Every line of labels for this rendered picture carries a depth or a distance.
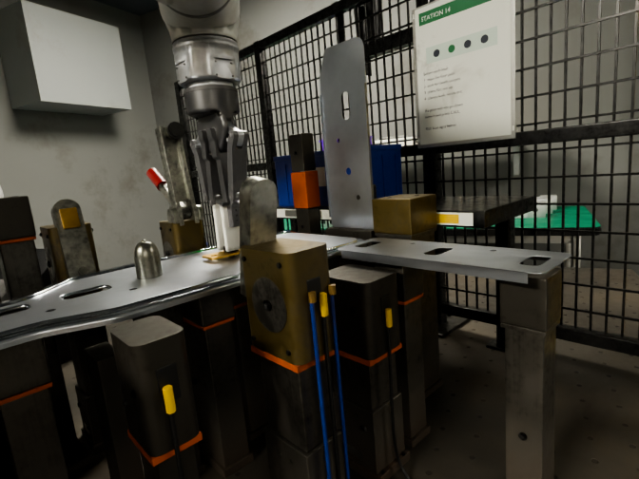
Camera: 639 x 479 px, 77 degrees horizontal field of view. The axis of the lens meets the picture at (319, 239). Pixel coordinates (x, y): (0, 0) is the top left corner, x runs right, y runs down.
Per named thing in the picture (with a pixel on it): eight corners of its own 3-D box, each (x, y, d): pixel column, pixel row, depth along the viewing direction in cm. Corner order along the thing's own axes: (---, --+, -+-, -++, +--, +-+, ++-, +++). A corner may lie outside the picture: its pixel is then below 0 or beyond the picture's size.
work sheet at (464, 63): (514, 138, 81) (514, -32, 75) (417, 148, 97) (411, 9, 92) (519, 138, 82) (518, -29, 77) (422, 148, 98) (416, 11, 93)
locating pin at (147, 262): (144, 292, 52) (135, 242, 51) (135, 288, 55) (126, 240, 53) (168, 286, 54) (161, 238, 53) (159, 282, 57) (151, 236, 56)
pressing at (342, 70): (374, 229, 75) (360, 33, 69) (330, 226, 83) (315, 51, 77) (376, 229, 75) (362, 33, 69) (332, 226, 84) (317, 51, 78)
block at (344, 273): (397, 503, 51) (383, 288, 46) (331, 460, 60) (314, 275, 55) (429, 470, 56) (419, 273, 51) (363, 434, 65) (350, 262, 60)
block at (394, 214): (419, 403, 71) (410, 198, 65) (383, 388, 77) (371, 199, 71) (443, 384, 76) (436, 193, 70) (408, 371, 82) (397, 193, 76)
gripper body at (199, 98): (173, 91, 59) (182, 156, 61) (201, 79, 53) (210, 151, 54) (219, 94, 64) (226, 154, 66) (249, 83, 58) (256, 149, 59)
